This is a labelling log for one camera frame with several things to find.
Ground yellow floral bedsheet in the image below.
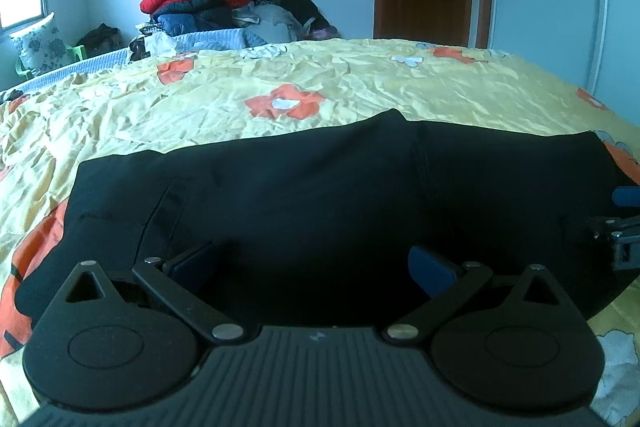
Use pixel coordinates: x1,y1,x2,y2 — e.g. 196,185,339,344
0,38,640,427

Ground navy padded jacket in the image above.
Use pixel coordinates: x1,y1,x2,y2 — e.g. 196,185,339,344
150,0,241,36

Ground green plastic chair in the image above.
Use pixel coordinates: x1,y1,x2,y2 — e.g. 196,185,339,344
15,44,87,82

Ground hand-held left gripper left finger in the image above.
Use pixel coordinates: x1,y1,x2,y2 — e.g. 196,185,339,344
62,241,248,350

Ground black and white patterned cloth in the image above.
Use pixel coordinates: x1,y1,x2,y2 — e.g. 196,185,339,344
129,32,176,60

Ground dark bag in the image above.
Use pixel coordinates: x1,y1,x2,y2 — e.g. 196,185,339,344
77,23,123,56

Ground grey garment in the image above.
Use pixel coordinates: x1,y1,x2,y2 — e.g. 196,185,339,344
235,2,306,42

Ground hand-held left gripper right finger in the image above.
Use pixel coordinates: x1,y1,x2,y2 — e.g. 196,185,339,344
381,246,568,350

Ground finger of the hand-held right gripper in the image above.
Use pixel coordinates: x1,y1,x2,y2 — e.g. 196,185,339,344
587,216,640,240
612,187,640,208

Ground black bag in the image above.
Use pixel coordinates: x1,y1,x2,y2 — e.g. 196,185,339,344
280,0,323,30

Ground black pants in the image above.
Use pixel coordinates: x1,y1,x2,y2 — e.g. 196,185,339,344
14,109,640,328

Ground floral pillow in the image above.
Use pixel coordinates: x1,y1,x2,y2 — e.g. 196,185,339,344
10,12,68,78

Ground light blue quilted blanket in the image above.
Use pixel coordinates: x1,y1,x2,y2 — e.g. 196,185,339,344
0,29,268,90

